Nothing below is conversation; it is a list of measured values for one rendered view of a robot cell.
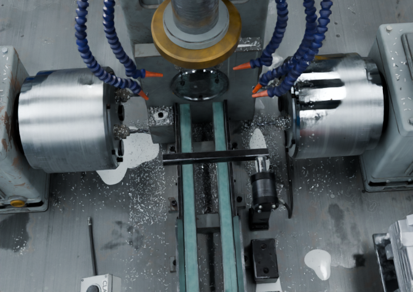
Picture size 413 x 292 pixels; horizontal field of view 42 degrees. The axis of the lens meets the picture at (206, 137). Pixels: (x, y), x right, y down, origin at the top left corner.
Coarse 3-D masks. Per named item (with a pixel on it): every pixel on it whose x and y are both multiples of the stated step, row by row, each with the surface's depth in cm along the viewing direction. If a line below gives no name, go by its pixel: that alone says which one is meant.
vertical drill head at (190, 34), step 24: (168, 0) 110; (192, 0) 94; (216, 0) 98; (168, 24) 104; (192, 24) 100; (216, 24) 104; (240, 24) 107; (168, 48) 105; (192, 48) 104; (216, 48) 104; (216, 72) 114
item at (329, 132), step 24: (312, 72) 122; (336, 72) 122; (360, 72) 121; (288, 96) 128; (312, 96) 120; (336, 96) 120; (360, 96) 120; (288, 120) 126; (312, 120) 120; (336, 120) 120; (360, 120) 120; (288, 144) 132; (312, 144) 123; (336, 144) 124; (360, 144) 124
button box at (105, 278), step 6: (96, 276) 112; (102, 276) 111; (108, 276) 111; (114, 276) 113; (84, 282) 113; (90, 282) 112; (96, 282) 111; (102, 282) 111; (108, 282) 110; (114, 282) 112; (120, 282) 114; (84, 288) 112; (102, 288) 110; (108, 288) 110; (114, 288) 112; (120, 288) 114
